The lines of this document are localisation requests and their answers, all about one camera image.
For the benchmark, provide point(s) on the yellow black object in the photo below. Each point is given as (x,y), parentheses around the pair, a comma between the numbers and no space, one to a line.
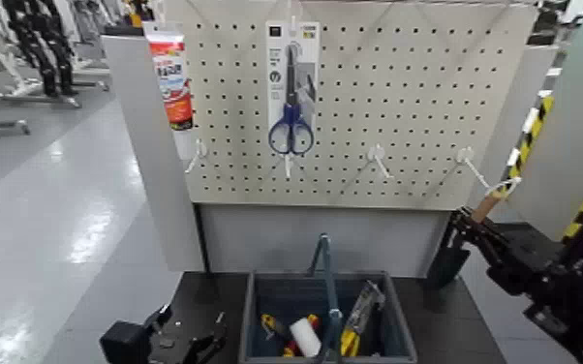
(135,18)

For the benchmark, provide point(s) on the blue scissors on card package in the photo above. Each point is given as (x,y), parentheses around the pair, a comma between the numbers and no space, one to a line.
(291,117)

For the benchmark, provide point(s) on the red white glue tube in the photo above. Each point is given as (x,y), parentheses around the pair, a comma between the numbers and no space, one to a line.
(172,76)

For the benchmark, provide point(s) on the white pegboard hook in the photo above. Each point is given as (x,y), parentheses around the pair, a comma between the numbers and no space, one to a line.
(287,165)
(376,152)
(292,20)
(465,155)
(200,150)

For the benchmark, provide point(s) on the grey robot on stand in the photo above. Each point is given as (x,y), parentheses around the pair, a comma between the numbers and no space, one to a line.
(93,20)

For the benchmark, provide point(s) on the beige perforated pegboard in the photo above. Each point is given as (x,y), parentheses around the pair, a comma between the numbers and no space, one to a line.
(398,101)

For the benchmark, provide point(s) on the black humanoid robot on stand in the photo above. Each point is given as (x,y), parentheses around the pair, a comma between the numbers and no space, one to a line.
(42,40)

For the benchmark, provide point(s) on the grey partition with hazard tape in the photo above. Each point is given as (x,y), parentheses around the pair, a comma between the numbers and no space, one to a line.
(576,127)

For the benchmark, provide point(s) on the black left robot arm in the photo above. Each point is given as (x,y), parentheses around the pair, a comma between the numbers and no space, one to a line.
(123,345)

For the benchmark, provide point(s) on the white paint roller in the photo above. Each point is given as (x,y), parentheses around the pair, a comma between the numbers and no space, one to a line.
(306,336)

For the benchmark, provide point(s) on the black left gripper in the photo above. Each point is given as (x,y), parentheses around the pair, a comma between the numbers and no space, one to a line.
(170,351)

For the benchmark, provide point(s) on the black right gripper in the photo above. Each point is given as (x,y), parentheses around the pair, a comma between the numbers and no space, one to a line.
(520,274)

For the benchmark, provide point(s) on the grey display side panel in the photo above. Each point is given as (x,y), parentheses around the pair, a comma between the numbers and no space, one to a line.
(154,178)

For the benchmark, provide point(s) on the black equipment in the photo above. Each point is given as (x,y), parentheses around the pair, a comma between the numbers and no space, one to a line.
(546,25)

